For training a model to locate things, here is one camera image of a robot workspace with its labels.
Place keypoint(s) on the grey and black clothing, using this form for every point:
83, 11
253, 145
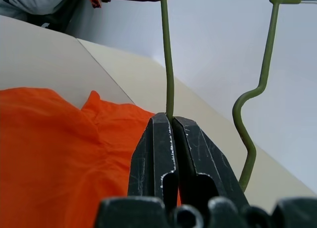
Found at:
29, 3

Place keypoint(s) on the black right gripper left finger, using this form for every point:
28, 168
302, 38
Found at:
153, 153

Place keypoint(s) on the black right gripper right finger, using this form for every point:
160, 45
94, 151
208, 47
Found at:
205, 158

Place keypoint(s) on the orange shorts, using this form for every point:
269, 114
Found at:
49, 151

